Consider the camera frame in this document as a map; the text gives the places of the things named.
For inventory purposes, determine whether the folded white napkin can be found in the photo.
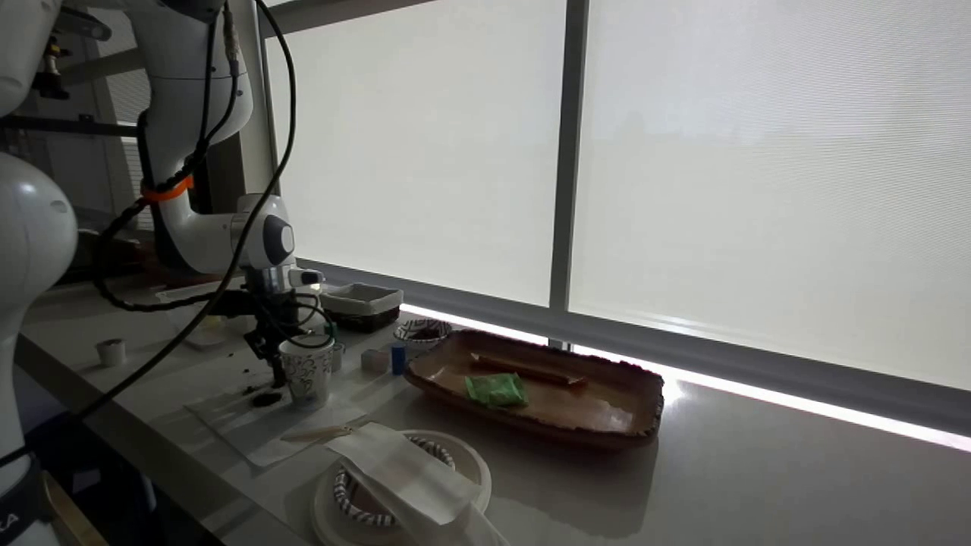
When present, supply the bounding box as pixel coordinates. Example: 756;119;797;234
326;421;483;530

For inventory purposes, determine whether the white paper serviette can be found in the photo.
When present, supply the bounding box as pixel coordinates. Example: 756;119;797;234
185;367;400;475

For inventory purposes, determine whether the white foam packaging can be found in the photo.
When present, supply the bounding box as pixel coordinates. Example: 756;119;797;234
180;311;261;353

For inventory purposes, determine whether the wooden plank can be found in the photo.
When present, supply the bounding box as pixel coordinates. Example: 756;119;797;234
40;470;103;546

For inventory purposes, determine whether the small white pod cup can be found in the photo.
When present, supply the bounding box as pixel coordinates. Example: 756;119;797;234
95;336;130;369

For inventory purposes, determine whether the brown wooden tray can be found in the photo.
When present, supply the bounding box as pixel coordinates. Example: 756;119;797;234
405;326;668;450

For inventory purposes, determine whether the white paper cup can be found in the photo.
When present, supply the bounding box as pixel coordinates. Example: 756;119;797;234
279;330;340;407

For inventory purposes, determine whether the white rectangular dish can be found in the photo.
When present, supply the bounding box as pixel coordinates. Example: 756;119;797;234
320;281;406;334

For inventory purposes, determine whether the small patterned bowl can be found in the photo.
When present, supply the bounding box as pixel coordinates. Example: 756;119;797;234
391;315;456;358

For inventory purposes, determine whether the wooden stir stick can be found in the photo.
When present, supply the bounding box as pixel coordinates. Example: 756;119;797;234
285;407;386;450

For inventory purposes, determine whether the white roller blind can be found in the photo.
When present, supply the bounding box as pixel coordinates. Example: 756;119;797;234
265;0;571;311
568;0;971;398

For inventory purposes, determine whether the wooden spoon stick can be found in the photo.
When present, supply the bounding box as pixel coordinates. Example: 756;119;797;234
467;347;589;392

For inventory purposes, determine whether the grey window mullion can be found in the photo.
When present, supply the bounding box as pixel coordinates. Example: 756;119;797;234
547;0;593;315

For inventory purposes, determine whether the green packet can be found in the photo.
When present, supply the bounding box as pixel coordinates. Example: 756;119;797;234
460;369;531;413

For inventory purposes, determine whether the wooden block red letter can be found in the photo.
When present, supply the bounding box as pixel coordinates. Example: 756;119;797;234
359;346;394;380

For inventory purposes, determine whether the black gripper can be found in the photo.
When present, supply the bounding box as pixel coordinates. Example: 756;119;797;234
242;288;302;389

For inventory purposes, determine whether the orange cable strap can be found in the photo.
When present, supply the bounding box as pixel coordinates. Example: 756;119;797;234
140;168;196;209

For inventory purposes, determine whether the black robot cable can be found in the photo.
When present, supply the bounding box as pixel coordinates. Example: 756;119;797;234
0;0;300;468

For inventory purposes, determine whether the white patterned plate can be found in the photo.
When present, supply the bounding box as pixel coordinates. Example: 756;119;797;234
311;428;496;546

